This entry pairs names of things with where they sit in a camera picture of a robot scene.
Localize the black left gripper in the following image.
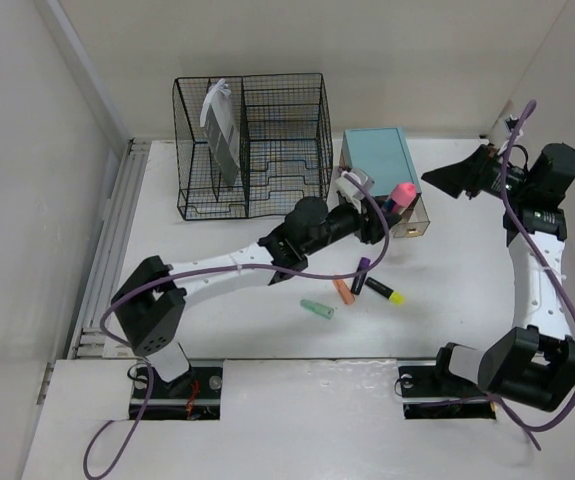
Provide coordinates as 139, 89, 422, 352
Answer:
302, 195, 398, 257

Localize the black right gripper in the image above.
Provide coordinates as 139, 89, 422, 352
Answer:
421, 143, 533, 203

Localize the pink colourful tube case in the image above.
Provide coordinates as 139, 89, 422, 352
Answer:
381, 182, 417, 214

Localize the grey paper swatch booklet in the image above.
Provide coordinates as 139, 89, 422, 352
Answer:
200, 78, 240, 187

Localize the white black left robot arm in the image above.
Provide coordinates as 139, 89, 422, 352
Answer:
111, 197, 401, 397

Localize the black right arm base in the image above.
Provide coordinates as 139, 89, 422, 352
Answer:
394, 342, 496, 420

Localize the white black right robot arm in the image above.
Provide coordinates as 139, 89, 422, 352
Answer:
421, 143, 575, 412

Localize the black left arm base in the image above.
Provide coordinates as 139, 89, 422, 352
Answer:
127, 341, 224, 421

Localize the purple cap black highlighter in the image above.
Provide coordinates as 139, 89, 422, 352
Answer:
350, 257, 371, 296

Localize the orange highlighter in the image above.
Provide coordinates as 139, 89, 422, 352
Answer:
332, 279, 355, 305

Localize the green highlighter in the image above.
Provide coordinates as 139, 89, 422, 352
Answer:
300, 299, 335, 320

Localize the teal orange drawer box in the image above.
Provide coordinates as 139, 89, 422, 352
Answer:
340, 127, 421, 197

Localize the yellow cap black highlighter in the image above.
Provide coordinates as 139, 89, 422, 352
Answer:
365, 277, 405, 305

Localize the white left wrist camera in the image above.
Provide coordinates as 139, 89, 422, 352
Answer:
334, 169, 374, 211

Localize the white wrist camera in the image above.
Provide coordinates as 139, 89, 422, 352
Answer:
334, 169, 374, 211
503, 115, 518, 133

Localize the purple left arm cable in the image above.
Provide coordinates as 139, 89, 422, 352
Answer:
82, 169, 391, 480

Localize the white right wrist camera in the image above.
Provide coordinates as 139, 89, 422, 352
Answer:
503, 115, 518, 133

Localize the black wire mesh organizer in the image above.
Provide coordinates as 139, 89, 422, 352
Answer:
172, 73, 333, 221

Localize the aluminium rail left side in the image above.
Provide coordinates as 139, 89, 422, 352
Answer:
63, 139, 151, 360

